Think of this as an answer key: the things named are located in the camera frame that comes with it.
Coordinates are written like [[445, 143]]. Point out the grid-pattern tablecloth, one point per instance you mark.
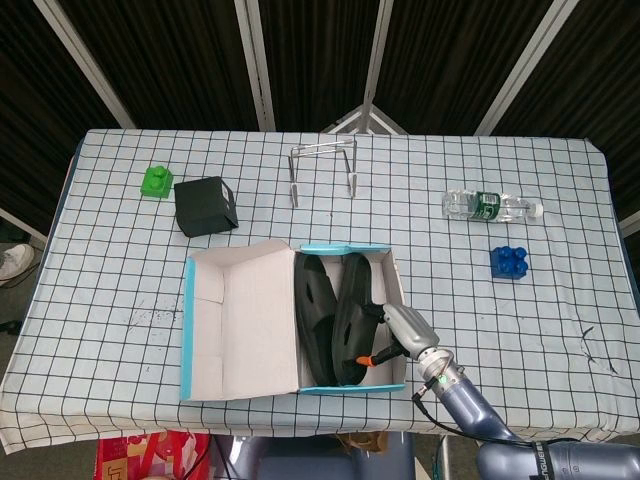
[[100, 300]]

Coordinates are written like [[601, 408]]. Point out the black rubber slipper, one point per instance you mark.
[[312, 300], [350, 320]]

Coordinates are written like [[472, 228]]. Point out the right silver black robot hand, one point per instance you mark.
[[412, 332]]

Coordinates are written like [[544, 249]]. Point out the dark blue chair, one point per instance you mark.
[[310, 460]]

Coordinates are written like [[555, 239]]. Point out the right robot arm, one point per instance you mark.
[[470, 400]]

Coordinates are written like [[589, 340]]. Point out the brown paper bag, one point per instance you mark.
[[365, 442]]

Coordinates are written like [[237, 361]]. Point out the white sneaker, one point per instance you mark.
[[15, 262]]

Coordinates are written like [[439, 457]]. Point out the clear plastic water bottle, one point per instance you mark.
[[485, 206]]

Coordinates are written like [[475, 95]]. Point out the white metal partition foot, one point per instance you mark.
[[365, 117]]

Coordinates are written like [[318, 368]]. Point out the dark pleated partition panel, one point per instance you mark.
[[30, 100], [440, 65], [315, 60], [175, 65], [600, 75]]

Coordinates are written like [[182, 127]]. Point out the blue cardboard shoebox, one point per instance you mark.
[[255, 325]]

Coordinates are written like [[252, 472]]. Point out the green toy brick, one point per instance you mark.
[[156, 184]]

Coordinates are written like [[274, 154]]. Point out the red patterned bag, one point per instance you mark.
[[145, 457]]

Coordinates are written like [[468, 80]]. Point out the blue toy brick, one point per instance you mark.
[[509, 262]]

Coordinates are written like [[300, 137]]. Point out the white partition frame post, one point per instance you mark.
[[520, 65], [85, 65], [257, 65], [376, 50]]

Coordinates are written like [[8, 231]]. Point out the small black box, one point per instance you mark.
[[202, 205]]

